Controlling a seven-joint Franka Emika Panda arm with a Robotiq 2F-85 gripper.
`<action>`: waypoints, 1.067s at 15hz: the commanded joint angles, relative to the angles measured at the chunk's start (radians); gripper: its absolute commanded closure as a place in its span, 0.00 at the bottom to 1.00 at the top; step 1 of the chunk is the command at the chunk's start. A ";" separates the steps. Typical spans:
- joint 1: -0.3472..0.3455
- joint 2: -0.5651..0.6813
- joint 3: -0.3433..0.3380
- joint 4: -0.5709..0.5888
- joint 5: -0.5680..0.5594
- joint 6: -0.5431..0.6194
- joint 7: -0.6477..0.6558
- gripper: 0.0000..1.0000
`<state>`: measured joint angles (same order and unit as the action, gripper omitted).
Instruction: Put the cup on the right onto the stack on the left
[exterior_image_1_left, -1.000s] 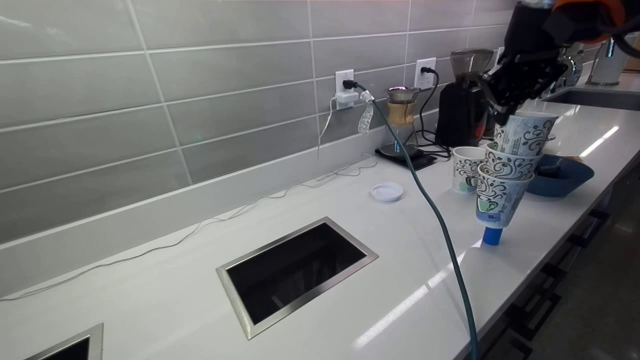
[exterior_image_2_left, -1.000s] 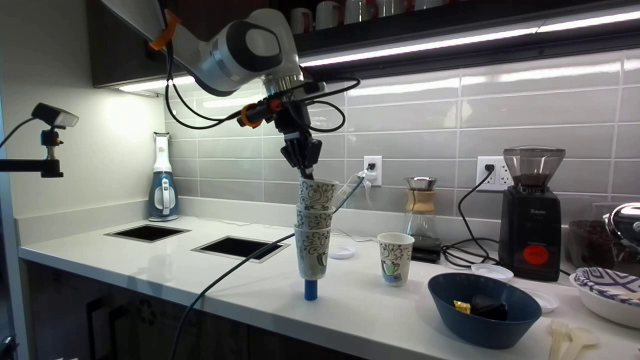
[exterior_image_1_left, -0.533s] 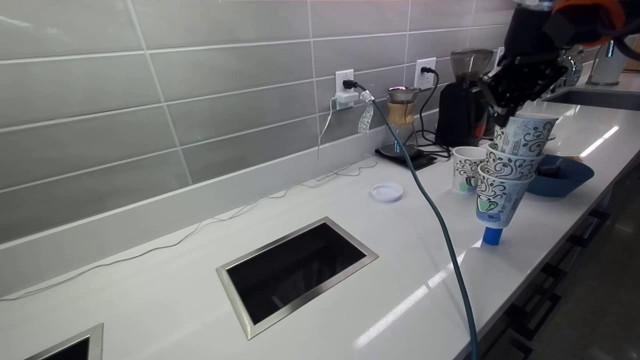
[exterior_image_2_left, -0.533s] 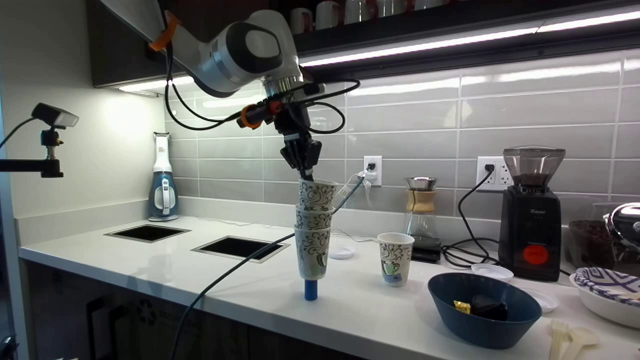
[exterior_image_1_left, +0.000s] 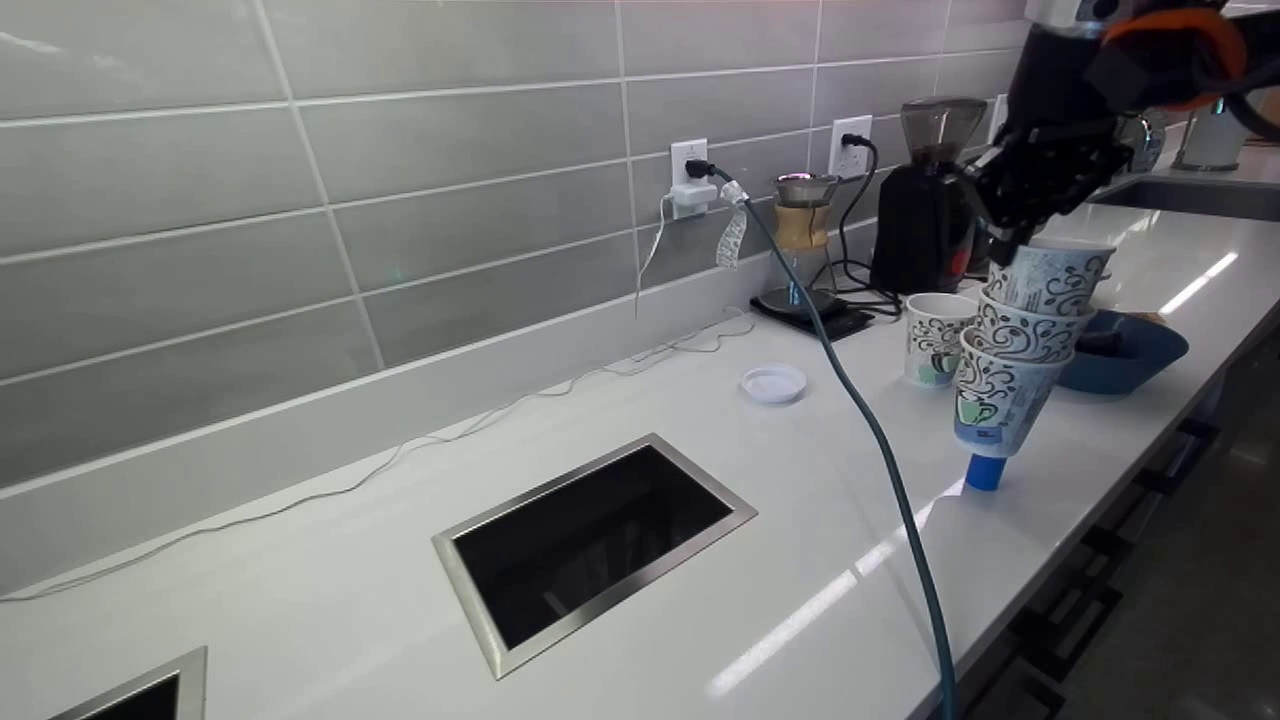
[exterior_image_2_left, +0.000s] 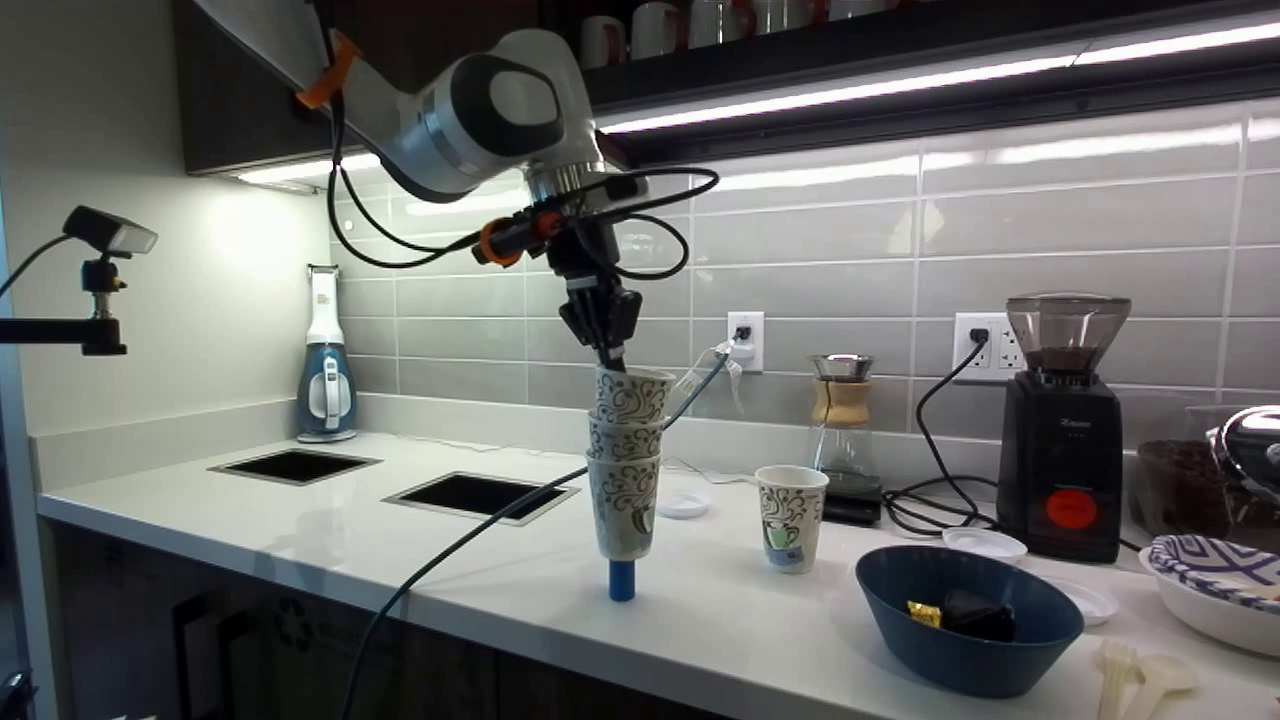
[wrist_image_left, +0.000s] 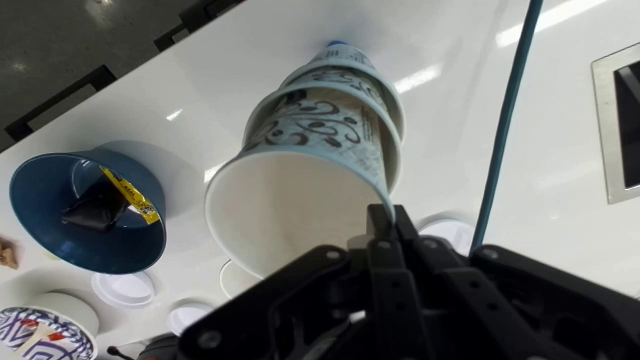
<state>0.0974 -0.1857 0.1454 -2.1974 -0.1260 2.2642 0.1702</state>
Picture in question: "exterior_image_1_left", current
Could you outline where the sink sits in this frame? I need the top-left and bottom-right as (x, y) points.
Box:
(1088, 173), (1280, 224)

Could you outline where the teal cable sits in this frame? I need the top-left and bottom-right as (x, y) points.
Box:
(684, 158), (962, 720)

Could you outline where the black coffee scale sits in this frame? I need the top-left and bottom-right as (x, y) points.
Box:
(749, 288), (875, 343)

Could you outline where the white plastic lid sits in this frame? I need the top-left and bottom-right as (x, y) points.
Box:
(740, 363), (808, 406)

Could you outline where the stack of patterned paper cups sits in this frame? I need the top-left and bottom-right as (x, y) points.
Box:
(952, 236), (1117, 460)

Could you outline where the patterned paper cup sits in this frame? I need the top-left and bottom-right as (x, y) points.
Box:
(904, 292), (980, 389)

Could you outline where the white wall socket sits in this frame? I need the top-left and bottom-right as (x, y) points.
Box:
(669, 137), (710, 191)
(829, 114), (874, 180)

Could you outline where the white cable tag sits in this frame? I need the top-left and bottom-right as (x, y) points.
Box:
(715, 180), (751, 272)

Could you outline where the blue bowl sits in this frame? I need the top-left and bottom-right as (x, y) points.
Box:
(1057, 309), (1190, 397)

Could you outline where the glass pour-over coffee maker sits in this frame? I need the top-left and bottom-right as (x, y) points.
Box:
(771, 171), (842, 313)

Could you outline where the thin white cable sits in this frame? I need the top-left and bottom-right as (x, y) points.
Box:
(0, 193), (758, 603)

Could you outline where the black cable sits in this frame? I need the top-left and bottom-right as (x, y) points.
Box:
(836, 133), (906, 313)

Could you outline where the black coffee grinder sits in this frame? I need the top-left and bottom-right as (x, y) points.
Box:
(869, 96), (990, 297)

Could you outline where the white plug adapter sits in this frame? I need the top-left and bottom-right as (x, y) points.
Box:
(668, 182), (720, 221)

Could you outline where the steel framed counter opening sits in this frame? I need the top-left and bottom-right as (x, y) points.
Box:
(431, 432), (759, 682)
(44, 645), (209, 720)

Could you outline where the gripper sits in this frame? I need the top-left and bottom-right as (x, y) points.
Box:
(958, 20), (1151, 269)

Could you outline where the steel tap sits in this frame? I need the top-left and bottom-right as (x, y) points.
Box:
(1117, 108), (1168, 177)

